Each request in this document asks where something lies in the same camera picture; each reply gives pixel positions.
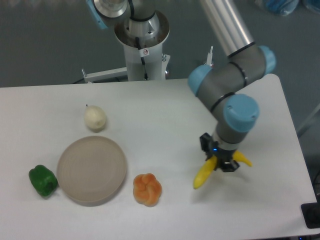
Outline yellow banana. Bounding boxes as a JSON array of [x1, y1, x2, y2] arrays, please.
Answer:
[[193, 150, 253, 190]]

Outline white pear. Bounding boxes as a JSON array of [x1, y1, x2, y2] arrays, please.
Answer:
[[83, 105, 107, 132]]

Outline orange knotted bread roll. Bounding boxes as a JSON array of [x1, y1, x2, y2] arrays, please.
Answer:
[[133, 173, 162, 207]]

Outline green bell pepper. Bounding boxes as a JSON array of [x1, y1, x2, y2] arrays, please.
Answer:
[[28, 164, 58, 199]]

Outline black base cable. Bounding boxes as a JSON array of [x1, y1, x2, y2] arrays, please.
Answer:
[[134, 36, 150, 81]]

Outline blue plastic bag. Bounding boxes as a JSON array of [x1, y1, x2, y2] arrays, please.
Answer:
[[263, 0, 300, 17]]

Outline black device table corner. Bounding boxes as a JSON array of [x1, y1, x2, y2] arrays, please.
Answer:
[[301, 202, 320, 229]]

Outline beige round plate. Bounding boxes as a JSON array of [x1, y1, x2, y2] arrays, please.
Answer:
[[56, 136, 127, 207]]

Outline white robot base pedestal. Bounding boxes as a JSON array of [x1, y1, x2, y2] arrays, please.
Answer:
[[114, 10, 170, 81]]

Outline white metal bracket left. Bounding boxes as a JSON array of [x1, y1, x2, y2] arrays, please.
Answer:
[[81, 67, 128, 83]]

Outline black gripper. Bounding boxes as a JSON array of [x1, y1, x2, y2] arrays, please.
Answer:
[[199, 132, 239, 173]]

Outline white metal bracket right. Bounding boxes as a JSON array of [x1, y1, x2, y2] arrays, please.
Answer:
[[204, 46, 214, 68]]

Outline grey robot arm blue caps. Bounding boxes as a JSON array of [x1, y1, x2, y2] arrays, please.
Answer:
[[88, 0, 276, 173]]

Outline white metal bracket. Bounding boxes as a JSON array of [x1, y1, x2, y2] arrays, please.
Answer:
[[204, 46, 214, 68], [81, 67, 128, 83]]

